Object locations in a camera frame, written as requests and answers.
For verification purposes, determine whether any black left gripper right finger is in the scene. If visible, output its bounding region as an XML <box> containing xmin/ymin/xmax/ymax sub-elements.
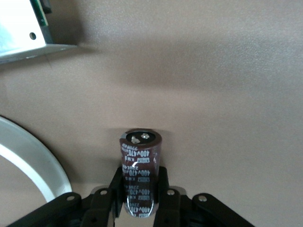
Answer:
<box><xmin>152</xmin><ymin>166</ymin><xmax>256</xmax><ymax>227</ymax></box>

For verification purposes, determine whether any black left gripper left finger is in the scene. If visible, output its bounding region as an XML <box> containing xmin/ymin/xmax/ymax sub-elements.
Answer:
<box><xmin>4</xmin><ymin>166</ymin><xmax>124</xmax><ymax>227</ymax></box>

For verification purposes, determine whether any dark brown electrolytic capacitor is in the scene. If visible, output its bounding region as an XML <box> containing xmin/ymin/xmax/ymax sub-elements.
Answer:
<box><xmin>119</xmin><ymin>128</ymin><xmax>163</xmax><ymax>218</ymax></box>

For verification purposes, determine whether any white curved plastic clamp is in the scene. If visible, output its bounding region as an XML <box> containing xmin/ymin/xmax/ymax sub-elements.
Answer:
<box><xmin>0</xmin><ymin>114</ymin><xmax>73</xmax><ymax>203</ymax></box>

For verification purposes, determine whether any brown table cover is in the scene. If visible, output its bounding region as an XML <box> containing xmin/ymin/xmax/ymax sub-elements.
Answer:
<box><xmin>0</xmin><ymin>0</ymin><xmax>303</xmax><ymax>227</ymax></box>

